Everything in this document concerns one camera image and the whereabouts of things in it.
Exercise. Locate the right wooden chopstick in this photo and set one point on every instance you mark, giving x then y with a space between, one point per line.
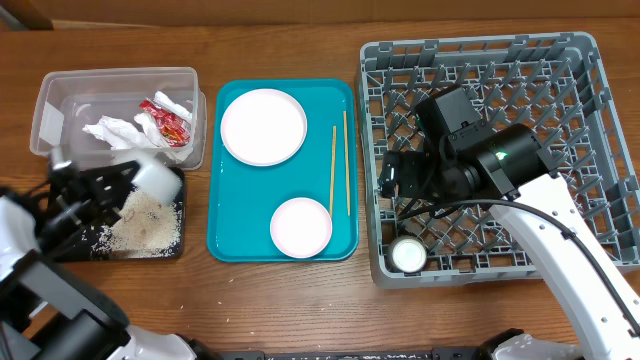
346 160

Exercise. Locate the large white plate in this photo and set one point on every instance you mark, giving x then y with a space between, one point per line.
263 127

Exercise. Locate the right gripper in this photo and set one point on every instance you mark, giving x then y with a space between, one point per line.
409 186

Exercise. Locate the wooden chopstick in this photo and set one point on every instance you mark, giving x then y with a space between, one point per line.
332 170
346 160

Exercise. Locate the black plastic tray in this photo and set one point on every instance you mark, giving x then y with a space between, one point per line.
81 243

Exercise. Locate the clear plastic waste bin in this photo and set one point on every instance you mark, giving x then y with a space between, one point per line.
68 100

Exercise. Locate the white napkin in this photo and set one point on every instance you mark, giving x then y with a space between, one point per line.
143 133

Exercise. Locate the teal serving tray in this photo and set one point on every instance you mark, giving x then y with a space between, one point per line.
243 198

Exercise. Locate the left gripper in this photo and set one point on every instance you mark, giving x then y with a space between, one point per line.
76 195

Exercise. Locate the grey bowl with rice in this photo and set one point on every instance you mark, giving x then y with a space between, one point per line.
152 176

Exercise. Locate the small pink-white bowl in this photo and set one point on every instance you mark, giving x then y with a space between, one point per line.
301 228

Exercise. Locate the left wooden chopstick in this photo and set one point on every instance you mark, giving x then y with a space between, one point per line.
332 170

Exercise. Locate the pile of rice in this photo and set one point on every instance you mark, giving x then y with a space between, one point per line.
146 229

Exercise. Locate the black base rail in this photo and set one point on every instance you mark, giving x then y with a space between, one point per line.
510 344

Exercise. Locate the grey dishwasher rack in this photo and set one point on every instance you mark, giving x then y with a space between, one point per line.
554 83

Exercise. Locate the red sauce packet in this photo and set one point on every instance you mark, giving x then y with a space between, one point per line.
175 130

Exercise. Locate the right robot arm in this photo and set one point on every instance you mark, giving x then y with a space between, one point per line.
465 162

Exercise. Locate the white cup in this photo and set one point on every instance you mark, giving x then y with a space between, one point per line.
407 255

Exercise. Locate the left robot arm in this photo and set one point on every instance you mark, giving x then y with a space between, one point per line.
46 311

